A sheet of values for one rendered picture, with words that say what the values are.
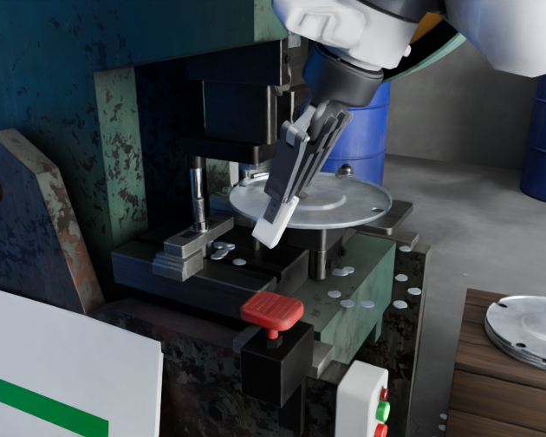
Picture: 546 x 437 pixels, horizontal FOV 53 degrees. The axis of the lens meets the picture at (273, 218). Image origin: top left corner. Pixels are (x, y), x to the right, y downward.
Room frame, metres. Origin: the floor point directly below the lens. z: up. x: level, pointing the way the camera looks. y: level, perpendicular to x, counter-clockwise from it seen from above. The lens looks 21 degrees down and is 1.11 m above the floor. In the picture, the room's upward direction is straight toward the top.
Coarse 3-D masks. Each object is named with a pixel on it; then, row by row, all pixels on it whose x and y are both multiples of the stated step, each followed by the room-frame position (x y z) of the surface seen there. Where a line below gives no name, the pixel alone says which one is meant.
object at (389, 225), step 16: (400, 208) 0.88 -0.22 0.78; (368, 224) 0.80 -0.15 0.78; (384, 224) 0.80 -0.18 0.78; (400, 224) 0.83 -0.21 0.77; (288, 240) 0.89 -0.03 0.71; (304, 240) 0.87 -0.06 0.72; (320, 240) 0.86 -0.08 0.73; (336, 240) 0.91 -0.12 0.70; (320, 256) 0.86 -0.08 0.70; (336, 256) 0.91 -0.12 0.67; (320, 272) 0.86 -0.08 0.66
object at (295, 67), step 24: (288, 72) 0.91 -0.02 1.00; (216, 96) 0.93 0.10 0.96; (240, 96) 0.91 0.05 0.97; (264, 96) 0.88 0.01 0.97; (288, 96) 0.89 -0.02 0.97; (216, 120) 0.93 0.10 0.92; (240, 120) 0.91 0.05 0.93; (264, 120) 0.88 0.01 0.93; (288, 120) 0.89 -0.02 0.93; (264, 144) 0.88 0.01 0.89
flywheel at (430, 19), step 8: (424, 16) 1.17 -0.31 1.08; (432, 16) 1.16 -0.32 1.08; (440, 16) 1.16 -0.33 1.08; (424, 24) 1.17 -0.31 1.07; (432, 24) 1.16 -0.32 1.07; (440, 24) 1.19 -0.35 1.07; (416, 32) 1.18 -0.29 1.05; (424, 32) 1.17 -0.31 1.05; (432, 32) 1.21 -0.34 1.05; (416, 40) 1.18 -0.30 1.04; (424, 40) 1.25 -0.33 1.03
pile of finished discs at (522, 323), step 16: (496, 304) 1.24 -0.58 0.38; (512, 304) 1.24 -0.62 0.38; (528, 304) 1.24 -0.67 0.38; (544, 304) 1.24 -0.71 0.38; (496, 320) 1.16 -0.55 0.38; (512, 320) 1.16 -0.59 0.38; (528, 320) 1.15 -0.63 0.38; (544, 320) 1.15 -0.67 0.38; (496, 336) 1.10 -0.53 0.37; (512, 336) 1.09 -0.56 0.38; (528, 336) 1.09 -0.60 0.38; (544, 336) 1.08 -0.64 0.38; (512, 352) 1.05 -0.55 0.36; (528, 352) 1.03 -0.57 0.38; (544, 352) 1.03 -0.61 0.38; (544, 368) 1.00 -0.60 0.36
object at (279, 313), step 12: (252, 300) 0.60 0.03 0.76; (264, 300) 0.60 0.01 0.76; (276, 300) 0.60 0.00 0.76; (288, 300) 0.60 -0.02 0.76; (240, 312) 0.58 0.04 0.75; (252, 312) 0.57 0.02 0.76; (264, 312) 0.57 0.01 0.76; (276, 312) 0.57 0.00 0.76; (288, 312) 0.57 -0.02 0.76; (300, 312) 0.58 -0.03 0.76; (264, 324) 0.56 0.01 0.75; (276, 324) 0.55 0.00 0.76; (288, 324) 0.55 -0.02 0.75; (276, 336) 0.58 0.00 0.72
